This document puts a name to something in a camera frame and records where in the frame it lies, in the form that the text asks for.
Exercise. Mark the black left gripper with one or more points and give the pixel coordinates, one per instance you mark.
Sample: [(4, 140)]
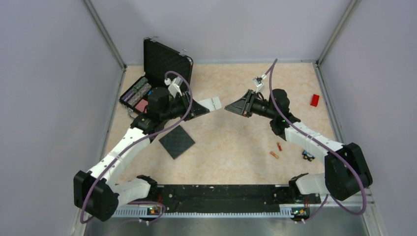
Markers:
[(196, 107)]

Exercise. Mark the red orange battery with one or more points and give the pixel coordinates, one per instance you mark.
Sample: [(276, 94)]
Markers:
[(279, 146)]

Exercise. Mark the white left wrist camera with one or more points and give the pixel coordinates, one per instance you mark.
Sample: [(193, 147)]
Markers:
[(173, 86)]

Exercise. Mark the small blue toy car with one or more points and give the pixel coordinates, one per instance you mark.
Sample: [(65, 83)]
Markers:
[(307, 156)]

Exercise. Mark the white remote control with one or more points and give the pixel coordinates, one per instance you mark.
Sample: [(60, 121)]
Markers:
[(212, 104)]

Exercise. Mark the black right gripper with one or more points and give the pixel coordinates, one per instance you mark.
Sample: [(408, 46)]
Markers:
[(244, 106)]

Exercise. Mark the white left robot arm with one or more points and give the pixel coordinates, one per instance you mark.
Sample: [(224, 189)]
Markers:
[(96, 191)]

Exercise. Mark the dark grey studded baseplate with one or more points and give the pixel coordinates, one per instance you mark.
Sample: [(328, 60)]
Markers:
[(177, 142)]

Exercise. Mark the red toy brick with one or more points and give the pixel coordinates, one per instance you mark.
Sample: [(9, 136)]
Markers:
[(315, 100)]

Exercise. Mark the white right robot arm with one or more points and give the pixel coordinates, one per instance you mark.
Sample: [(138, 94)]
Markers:
[(346, 170)]

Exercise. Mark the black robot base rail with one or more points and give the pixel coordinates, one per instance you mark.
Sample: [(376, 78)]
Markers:
[(233, 198)]

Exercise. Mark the pink card deck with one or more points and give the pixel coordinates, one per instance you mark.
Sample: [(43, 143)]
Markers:
[(142, 106)]

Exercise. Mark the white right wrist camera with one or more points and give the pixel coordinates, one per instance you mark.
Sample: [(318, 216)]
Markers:
[(259, 83)]

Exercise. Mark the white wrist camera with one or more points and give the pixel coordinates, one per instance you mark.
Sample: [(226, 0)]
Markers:
[(173, 86), (259, 83)]

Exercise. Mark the black poker chip case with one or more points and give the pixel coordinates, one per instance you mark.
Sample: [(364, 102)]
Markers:
[(160, 62)]

